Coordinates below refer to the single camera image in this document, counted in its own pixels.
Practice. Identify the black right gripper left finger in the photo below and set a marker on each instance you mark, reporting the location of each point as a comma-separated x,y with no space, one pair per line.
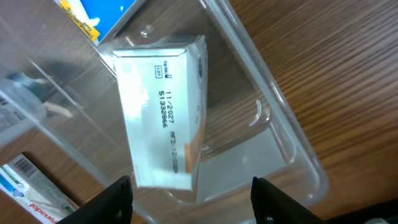
112,206

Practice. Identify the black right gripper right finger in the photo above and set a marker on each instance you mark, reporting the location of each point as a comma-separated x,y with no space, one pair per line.
271,205

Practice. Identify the white Panadol box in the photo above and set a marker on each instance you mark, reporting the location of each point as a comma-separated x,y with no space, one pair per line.
22,181

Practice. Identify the white medicine box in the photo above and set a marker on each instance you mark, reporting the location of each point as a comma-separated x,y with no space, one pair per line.
163,91

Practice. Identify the blue VapoDrops box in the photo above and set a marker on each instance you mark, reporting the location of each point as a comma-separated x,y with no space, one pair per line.
100,20

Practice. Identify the clear plastic container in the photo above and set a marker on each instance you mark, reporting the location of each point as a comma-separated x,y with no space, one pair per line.
56,81

